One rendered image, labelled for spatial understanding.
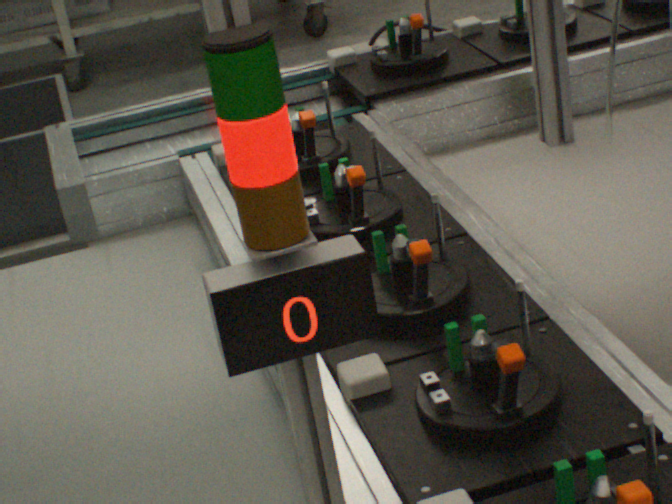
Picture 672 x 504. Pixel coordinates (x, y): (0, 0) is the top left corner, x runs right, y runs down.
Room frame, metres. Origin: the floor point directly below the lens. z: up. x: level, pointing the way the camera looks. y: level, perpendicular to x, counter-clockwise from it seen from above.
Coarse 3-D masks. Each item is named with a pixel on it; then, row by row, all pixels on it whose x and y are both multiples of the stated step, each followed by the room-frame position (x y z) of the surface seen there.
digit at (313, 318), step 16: (272, 288) 0.82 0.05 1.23; (288, 288) 0.82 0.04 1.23; (304, 288) 0.82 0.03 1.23; (320, 288) 0.83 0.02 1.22; (272, 304) 0.82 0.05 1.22; (288, 304) 0.82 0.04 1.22; (304, 304) 0.82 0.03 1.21; (320, 304) 0.83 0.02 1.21; (272, 320) 0.82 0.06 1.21; (288, 320) 0.82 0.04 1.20; (304, 320) 0.82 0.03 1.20; (320, 320) 0.83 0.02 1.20; (272, 336) 0.82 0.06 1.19; (288, 336) 0.82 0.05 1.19; (304, 336) 0.82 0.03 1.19; (320, 336) 0.83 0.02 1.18; (288, 352) 0.82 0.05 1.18
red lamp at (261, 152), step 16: (224, 128) 0.83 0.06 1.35; (240, 128) 0.83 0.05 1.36; (256, 128) 0.82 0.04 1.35; (272, 128) 0.83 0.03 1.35; (288, 128) 0.84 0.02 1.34; (224, 144) 0.84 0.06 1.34; (240, 144) 0.83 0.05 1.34; (256, 144) 0.82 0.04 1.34; (272, 144) 0.83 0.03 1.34; (288, 144) 0.84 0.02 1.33; (240, 160) 0.83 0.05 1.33; (256, 160) 0.82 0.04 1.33; (272, 160) 0.83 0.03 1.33; (288, 160) 0.83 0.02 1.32; (240, 176) 0.83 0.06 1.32; (256, 176) 0.82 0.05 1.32; (272, 176) 0.82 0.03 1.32; (288, 176) 0.83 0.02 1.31
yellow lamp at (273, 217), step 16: (240, 192) 0.83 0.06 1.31; (256, 192) 0.82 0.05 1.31; (272, 192) 0.82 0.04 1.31; (288, 192) 0.83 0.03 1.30; (240, 208) 0.84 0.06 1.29; (256, 208) 0.83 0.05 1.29; (272, 208) 0.82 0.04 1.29; (288, 208) 0.83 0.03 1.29; (304, 208) 0.84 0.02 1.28; (240, 224) 0.84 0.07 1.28; (256, 224) 0.83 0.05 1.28; (272, 224) 0.82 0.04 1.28; (288, 224) 0.83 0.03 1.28; (304, 224) 0.84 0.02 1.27; (256, 240) 0.83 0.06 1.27; (272, 240) 0.82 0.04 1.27; (288, 240) 0.83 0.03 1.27
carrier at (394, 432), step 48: (480, 336) 1.01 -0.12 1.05; (528, 336) 1.06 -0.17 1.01; (384, 384) 1.08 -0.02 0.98; (432, 384) 1.02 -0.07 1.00; (480, 384) 1.01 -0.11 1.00; (528, 384) 1.01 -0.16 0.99; (576, 384) 1.03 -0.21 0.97; (384, 432) 1.00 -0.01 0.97; (432, 432) 0.98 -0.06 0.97; (480, 432) 0.95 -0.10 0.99; (528, 432) 0.95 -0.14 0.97; (576, 432) 0.95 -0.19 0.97; (624, 432) 0.93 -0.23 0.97; (432, 480) 0.91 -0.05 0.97; (480, 480) 0.90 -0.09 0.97; (528, 480) 0.90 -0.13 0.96
